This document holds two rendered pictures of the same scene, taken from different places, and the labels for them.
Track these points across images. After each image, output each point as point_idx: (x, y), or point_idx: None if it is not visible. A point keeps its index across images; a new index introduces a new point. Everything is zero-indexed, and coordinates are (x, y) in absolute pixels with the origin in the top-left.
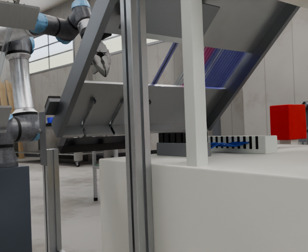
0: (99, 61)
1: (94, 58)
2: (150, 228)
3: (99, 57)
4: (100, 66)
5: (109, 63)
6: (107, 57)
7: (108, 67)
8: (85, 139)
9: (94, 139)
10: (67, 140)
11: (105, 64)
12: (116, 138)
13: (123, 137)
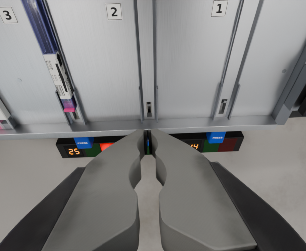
0: (174, 176)
1: (224, 191)
2: None
3: (171, 214)
4: (178, 142)
5: (85, 170)
6: (63, 228)
7: (110, 145)
8: (193, 135)
9: (174, 135)
10: (229, 133)
11: (129, 160)
12: (124, 136)
13: (107, 137)
